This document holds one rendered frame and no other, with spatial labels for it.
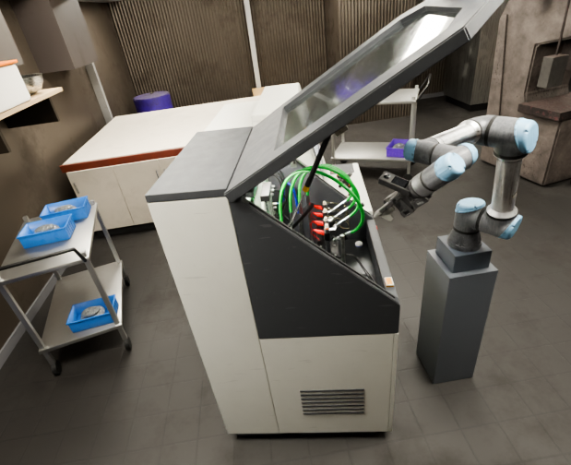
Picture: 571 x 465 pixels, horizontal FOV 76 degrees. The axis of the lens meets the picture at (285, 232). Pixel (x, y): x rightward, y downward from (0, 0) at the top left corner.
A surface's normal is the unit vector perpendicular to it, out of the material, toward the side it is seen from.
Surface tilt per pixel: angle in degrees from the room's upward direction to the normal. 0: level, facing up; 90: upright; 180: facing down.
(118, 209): 90
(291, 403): 90
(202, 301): 90
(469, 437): 0
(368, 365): 90
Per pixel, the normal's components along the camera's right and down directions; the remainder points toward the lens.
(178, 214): -0.05, 0.53
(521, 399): -0.11, -0.84
